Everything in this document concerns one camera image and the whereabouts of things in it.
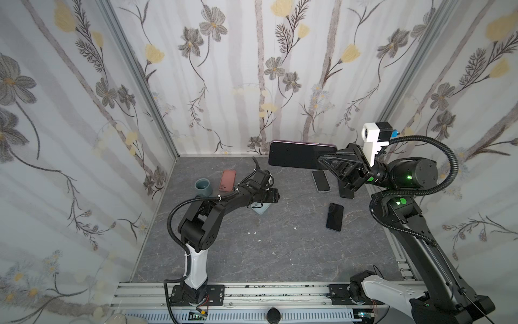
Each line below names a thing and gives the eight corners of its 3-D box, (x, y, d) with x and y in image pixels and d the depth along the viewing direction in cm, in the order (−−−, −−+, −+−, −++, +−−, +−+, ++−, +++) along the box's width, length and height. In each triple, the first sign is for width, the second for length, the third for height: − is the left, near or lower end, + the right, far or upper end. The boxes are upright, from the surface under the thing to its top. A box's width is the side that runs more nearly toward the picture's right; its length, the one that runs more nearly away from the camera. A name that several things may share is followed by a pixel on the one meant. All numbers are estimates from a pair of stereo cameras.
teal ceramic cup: (196, 198, 104) (192, 190, 98) (199, 185, 109) (196, 177, 104) (211, 198, 104) (208, 190, 99) (213, 185, 109) (211, 177, 104)
